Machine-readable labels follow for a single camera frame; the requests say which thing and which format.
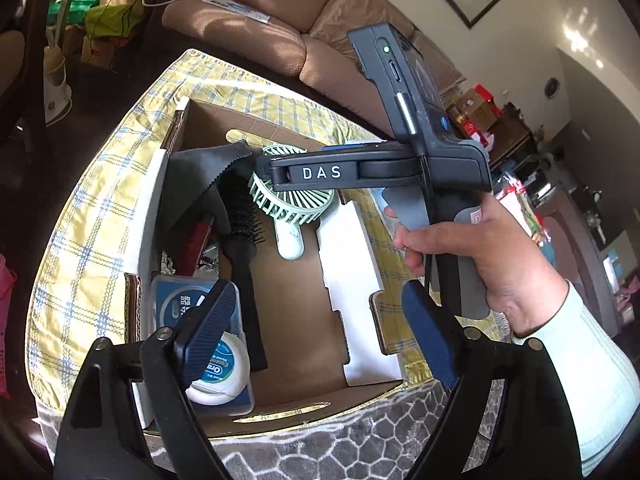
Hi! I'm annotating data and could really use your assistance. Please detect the stacked cardboard boxes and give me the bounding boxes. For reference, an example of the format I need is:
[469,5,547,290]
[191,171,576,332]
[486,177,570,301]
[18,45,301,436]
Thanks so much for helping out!
[445,85,502,137]

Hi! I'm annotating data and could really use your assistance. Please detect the blue dental floss pack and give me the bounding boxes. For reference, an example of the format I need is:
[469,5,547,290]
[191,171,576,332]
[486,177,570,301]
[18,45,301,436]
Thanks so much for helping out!
[150,274,256,408]

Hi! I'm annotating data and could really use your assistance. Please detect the person's right forearm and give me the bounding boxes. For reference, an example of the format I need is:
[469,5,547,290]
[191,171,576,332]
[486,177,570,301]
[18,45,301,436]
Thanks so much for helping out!
[510,280,640,480]

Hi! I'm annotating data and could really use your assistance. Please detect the person's right hand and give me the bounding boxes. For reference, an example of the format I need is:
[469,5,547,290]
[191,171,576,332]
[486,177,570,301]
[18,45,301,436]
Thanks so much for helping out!
[384,192,556,338]

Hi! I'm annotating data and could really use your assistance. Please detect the brown sofa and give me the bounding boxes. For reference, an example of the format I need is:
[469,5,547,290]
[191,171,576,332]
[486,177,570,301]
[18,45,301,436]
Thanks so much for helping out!
[162,0,468,133]

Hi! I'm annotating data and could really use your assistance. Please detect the grey patterned mat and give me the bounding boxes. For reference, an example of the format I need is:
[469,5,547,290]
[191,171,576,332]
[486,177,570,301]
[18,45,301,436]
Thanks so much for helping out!
[37,380,506,480]

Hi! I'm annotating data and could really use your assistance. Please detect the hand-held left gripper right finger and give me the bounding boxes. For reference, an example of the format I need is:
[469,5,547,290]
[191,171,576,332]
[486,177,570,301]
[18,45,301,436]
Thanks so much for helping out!
[402,280,583,480]

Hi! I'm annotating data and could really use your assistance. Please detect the white garment steamer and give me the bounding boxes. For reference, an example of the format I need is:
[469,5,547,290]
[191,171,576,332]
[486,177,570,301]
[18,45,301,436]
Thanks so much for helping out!
[42,0,74,126]

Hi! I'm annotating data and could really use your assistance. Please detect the grey cloth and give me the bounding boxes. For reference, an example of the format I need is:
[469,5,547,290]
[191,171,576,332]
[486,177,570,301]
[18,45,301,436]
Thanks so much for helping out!
[162,141,253,261]

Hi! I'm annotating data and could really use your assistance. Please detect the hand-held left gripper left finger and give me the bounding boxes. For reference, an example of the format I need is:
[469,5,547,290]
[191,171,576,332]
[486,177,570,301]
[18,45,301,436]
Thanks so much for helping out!
[52,280,241,480]

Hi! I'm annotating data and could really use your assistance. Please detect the dark wooden chair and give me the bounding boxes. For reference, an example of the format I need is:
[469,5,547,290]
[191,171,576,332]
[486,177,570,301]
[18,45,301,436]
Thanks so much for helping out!
[0,0,57,147]

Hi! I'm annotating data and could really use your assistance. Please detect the cardboard box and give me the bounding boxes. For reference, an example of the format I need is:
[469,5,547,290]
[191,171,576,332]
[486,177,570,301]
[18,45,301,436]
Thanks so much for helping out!
[122,97,436,436]

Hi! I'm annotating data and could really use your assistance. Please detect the green bag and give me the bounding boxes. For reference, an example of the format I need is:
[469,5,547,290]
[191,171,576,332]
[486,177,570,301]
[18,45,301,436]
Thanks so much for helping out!
[50,0,147,41]

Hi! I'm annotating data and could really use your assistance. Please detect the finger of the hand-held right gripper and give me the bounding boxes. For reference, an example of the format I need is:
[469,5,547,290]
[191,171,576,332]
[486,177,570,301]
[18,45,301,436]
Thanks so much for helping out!
[255,141,426,192]

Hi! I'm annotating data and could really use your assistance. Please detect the green handheld fan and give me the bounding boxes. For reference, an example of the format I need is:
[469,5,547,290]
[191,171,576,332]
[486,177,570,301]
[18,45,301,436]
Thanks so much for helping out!
[247,144,337,261]

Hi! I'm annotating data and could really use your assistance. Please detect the white and blue paper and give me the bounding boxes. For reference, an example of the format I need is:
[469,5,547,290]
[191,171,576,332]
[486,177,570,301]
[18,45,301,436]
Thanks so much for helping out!
[202,0,271,25]

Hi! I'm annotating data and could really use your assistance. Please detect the yellow plaid cloth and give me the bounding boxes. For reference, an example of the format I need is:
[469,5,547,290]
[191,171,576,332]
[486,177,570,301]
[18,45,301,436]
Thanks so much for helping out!
[25,49,501,416]

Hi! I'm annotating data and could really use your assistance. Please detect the red packet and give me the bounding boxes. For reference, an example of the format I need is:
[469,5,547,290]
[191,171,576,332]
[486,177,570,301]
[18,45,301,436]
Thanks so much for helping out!
[172,215,217,277]

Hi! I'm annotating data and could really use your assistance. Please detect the black hairbrush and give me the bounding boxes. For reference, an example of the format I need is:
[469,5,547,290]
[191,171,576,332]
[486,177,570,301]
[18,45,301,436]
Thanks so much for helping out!
[217,170,268,372]

